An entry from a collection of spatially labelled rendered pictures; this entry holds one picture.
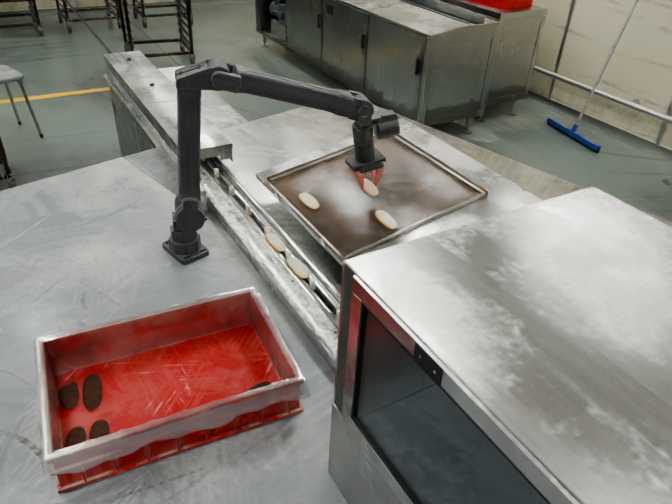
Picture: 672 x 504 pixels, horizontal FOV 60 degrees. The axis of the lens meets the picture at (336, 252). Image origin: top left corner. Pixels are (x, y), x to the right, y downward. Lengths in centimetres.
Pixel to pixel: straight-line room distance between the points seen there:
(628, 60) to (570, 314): 451
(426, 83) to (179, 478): 356
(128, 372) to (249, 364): 26
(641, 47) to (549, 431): 465
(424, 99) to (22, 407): 354
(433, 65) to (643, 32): 167
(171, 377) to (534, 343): 83
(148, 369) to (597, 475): 98
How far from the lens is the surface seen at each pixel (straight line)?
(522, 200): 174
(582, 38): 547
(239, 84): 144
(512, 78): 513
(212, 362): 134
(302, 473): 115
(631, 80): 522
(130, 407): 128
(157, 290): 157
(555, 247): 91
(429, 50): 423
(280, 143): 234
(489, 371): 67
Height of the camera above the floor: 176
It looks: 34 degrees down
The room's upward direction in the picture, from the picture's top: 3 degrees clockwise
